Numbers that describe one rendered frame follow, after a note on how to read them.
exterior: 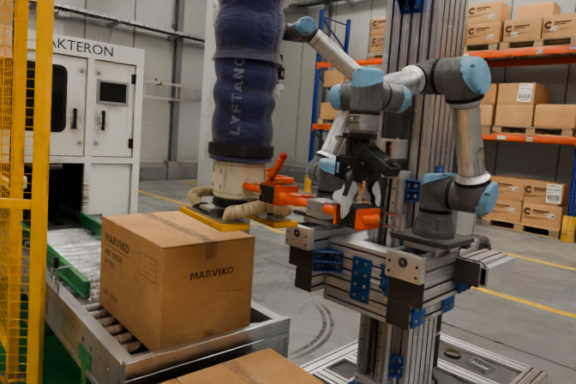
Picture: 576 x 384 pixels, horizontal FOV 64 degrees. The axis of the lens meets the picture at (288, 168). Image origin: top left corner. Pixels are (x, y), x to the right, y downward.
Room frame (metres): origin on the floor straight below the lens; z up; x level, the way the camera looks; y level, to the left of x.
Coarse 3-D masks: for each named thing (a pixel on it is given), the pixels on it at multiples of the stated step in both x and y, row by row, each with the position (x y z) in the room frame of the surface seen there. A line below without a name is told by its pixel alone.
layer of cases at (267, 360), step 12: (240, 360) 1.61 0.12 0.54; (252, 360) 1.62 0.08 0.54; (264, 360) 1.62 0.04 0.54; (276, 360) 1.63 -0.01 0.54; (288, 360) 1.64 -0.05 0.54; (204, 372) 1.51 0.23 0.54; (216, 372) 1.52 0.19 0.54; (228, 372) 1.52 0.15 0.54; (240, 372) 1.53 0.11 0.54; (252, 372) 1.54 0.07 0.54; (264, 372) 1.54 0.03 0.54; (276, 372) 1.55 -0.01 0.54; (288, 372) 1.55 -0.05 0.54; (300, 372) 1.56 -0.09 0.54
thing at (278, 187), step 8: (264, 184) 1.38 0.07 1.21; (272, 184) 1.43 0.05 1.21; (280, 184) 1.44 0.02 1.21; (288, 184) 1.43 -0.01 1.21; (264, 192) 1.39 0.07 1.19; (272, 192) 1.34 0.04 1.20; (288, 192) 1.37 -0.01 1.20; (296, 192) 1.38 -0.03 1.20; (264, 200) 1.37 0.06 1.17; (272, 200) 1.35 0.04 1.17; (280, 200) 1.35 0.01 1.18
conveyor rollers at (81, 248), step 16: (48, 240) 3.03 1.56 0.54; (64, 240) 3.09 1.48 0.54; (80, 240) 3.08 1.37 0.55; (96, 240) 3.14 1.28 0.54; (64, 256) 2.68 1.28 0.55; (80, 256) 2.73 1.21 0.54; (96, 256) 2.72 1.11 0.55; (96, 272) 2.45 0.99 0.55; (96, 288) 2.26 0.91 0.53; (96, 304) 2.01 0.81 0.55; (96, 320) 1.85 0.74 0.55; (112, 320) 1.87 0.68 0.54; (112, 336) 1.71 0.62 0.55; (128, 336) 1.74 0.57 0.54; (144, 352) 1.61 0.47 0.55
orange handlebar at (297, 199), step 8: (280, 176) 1.84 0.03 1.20; (248, 184) 1.50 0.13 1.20; (256, 192) 1.46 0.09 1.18; (280, 192) 1.35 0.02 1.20; (288, 200) 1.30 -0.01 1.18; (296, 200) 1.27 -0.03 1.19; (304, 200) 1.25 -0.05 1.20; (328, 208) 1.16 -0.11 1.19; (368, 216) 1.06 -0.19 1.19; (376, 216) 1.07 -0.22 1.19; (368, 224) 1.06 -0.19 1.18
